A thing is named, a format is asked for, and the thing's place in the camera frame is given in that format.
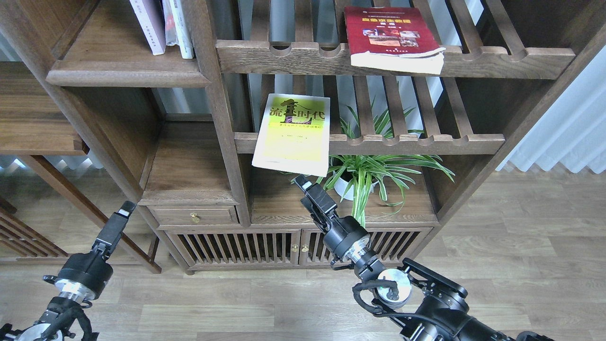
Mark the dark wooden bookshelf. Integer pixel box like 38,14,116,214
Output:
1,0,605,273

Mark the green spider plant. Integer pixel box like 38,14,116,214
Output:
290,99,456,228

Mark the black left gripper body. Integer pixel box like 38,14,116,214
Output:
44,242,114,301

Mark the white lavender book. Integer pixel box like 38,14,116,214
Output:
130,0,166,55

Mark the white plant pot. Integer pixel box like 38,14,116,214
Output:
334,171,355,201

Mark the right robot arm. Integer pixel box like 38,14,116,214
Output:
294,175,510,341

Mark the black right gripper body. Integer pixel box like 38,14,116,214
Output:
318,210,370,261

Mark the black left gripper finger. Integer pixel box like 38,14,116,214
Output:
95,201,136,254

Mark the upright white book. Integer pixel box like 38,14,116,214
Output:
162,0,195,60

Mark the brass drawer knob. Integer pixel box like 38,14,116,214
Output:
190,212,201,223

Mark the wooden side furniture left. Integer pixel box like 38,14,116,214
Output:
0,62,162,274

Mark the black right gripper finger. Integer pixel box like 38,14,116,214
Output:
301,192,332,233
294,175,338,221

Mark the red paperback book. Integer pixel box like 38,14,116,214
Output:
344,6,445,75

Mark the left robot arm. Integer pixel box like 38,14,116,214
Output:
1,201,136,341

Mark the yellow green book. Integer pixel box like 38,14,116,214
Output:
252,93,330,177

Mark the white pleated curtain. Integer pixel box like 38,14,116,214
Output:
495,45,606,174

